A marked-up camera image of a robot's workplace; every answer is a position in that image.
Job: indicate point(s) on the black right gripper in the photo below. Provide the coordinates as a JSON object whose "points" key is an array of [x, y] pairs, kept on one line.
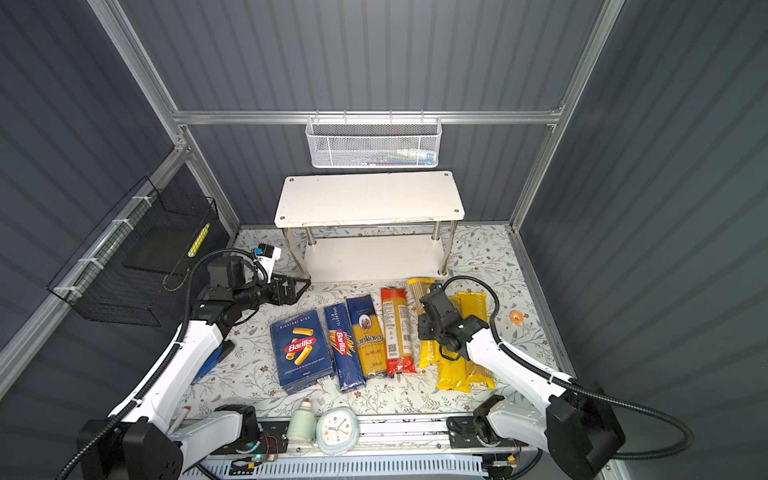
{"points": [[422, 326]]}

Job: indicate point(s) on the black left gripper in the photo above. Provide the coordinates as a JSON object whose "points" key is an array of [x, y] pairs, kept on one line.
{"points": [[290, 297]]}

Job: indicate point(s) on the yellow pasta bag tan window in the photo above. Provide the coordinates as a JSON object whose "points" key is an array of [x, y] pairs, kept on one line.
{"points": [[429, 348]]}

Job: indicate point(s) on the red yellow spaghetti bag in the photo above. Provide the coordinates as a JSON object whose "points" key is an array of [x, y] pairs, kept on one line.
{"points": [[395, 316]]}

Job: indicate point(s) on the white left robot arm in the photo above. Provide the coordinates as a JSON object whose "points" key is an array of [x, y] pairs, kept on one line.
{"points": [[134, 441]]}

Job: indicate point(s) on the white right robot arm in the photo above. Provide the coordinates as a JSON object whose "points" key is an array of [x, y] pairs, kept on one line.
{"points": [[576, 425]]}

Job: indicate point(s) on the white two-tier metal shelf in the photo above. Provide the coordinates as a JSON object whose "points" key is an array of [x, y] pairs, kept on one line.
{"points": [[368, 200]]}

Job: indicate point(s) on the yellow spaghetti bag left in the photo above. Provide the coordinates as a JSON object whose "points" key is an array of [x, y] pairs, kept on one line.
{"points": [[452, 372]]}

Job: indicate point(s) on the yellow spaghetti bag right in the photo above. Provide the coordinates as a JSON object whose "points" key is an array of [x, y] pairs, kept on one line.
{"points": [[475, 304]]}

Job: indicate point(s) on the blue yellow spaghetti bag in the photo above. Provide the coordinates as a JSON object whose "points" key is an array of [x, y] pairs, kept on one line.
{"points": [[368, 336]]}

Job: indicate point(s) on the blue Barilla rigatoni box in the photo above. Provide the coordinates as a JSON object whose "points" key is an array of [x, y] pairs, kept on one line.
{"points": [[301, 351]]}

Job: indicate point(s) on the blue Barilla spaghetti box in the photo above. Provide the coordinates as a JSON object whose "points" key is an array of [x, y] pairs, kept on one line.
{"points": [[346, 359]]}

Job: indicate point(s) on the blue flat box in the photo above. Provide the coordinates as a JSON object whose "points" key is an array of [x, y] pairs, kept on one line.
{"points": [[214, 359]]}

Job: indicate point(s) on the small pale green bottle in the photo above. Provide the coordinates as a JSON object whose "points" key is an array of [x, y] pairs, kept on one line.
{"points": [[302, 425]]}

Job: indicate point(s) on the mint green alarm clock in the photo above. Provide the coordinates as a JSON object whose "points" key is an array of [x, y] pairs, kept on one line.
{"points": [[337, 431]]}

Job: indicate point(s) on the red white marker pen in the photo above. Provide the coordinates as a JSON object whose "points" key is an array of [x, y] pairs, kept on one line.
{"points": [[175, 425]]}

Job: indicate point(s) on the white ribbed vent strip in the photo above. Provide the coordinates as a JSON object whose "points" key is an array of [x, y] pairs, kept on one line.
{"points": [[438, 466]]}

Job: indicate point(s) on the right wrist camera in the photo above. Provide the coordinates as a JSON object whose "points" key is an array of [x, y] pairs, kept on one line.
{"points": [[438, 307]]}

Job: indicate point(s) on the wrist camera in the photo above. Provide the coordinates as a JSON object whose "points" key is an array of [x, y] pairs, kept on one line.
{"points": [[438, 307], [267, 256]]}

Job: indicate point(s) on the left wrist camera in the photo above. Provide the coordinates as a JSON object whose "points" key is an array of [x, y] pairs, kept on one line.
{"points": [[267, 256]]}

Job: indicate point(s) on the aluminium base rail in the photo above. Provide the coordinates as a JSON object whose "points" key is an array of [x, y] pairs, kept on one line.
{"points": [[385, 435]]}

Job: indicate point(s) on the white wire wall basket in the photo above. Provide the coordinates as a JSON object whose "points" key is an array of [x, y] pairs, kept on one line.
{"points": [[380, 145]]}

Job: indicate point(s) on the black wire side basket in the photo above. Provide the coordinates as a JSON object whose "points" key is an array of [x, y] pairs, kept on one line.
{"points": [[136, 270]]}

